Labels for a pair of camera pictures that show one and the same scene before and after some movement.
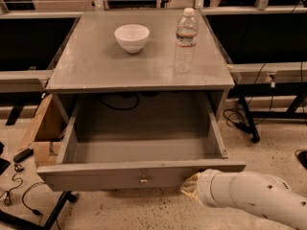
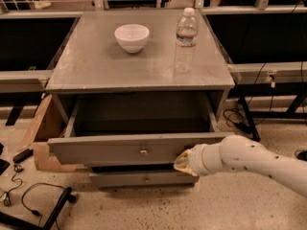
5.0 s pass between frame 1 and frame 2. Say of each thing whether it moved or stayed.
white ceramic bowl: stayed
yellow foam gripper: moved
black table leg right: stayed
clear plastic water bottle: stayed
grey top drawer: moved
